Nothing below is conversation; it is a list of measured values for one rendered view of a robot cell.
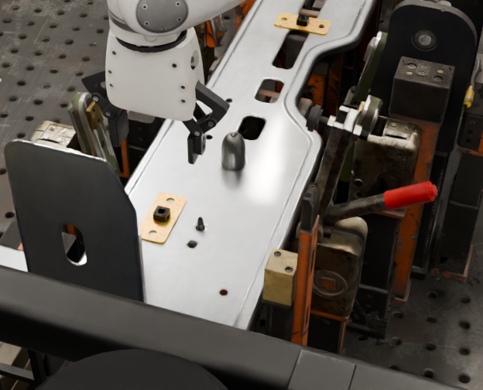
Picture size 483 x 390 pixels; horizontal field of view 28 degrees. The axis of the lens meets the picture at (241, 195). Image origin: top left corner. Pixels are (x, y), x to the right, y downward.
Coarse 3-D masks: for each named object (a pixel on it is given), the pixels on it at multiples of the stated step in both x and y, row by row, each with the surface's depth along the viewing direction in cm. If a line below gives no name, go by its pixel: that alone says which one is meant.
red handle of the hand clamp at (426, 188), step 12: (396, 192) 104; (408, 192) 103; (420, 192) 102; (432, 192) 102; (336, 204) 109; (348, 204) 108; (360, 204) 107; (372, 204) 106; (384, 204) 105; (396, 204) 104; (408, 204) 104; (336, 216) 109; (348, 216) 108
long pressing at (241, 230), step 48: (288, 0) 155; (336, 0) 156; (240, 48) 146; (336, 48) 146; (240, 96) 137; (288, 96) 137; (288, 144) 130; (144, 192) 123; (192, 192) 123; (240, 192) 123; (288, 192) 123; (144, 240) 117; (240, 240) 117; (288, 240) 118; (192, 288) 111; (240, 288) 111
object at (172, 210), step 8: (160, 192) 122; (160, 200) 121; (176, 200) 121; (184, 200) 121; (152, 208) 120; (160, 208) 119; (168, 208) 119; (176, 208) 120; (152, 216) 119; (160, 216) 118; (168, 216) 119; (176, 216) 119; (144, 224) 118; (152, 224) 118; (160, 224) 118; (168, 224) 118; (144, 232) 117; (160, 232) 117; (168, 232) 117; (152, 240) 116; (160, 240) 116
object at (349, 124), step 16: (320, 112) 100; (352, 112) 101; (336, 128) 99; (352, 128) 99; (336, 144) 100; (336, 160) 102; (320, 176) 104; (336, 176) 103; (320, 192) 106; (320, 208) 107; (320, 224) 109
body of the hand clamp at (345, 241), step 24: (336, 240) 110; (360, 240) 111; (336, 264) 111; (360, 264) 114; (312, 288) 115; (336, 288) 114; (312, 312) 118; (336, 312) 116; (312, 336) 122; (336, 336) 120
